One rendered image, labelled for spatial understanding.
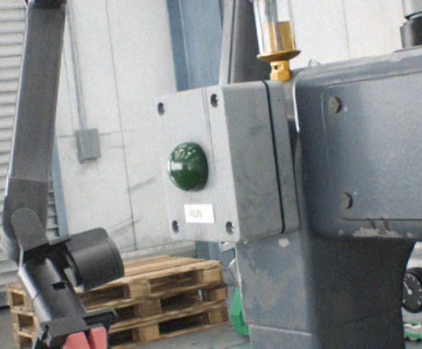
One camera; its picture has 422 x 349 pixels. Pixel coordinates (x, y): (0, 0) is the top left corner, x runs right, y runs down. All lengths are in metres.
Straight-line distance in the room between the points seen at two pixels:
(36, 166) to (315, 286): 0.77
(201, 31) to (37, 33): 7.81
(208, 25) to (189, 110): 8.69
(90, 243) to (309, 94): 0.75
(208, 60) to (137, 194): 1.37
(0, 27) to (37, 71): 7.34
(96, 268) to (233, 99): 0.73
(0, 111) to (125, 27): 1.50
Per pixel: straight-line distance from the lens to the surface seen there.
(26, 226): 1.29
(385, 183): 0.55
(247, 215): 0.58
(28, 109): 1.38
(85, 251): 1.29
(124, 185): 9.21
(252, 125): 0.58
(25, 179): 1.32
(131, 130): 9.27
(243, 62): 0.94
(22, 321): 6.83
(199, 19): 9.25
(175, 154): 0.59
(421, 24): 0.68
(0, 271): 8.63
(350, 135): 0.57
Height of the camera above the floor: 1.31
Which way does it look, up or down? 3 degrees down
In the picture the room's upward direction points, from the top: 7 degrees counter-clockwise
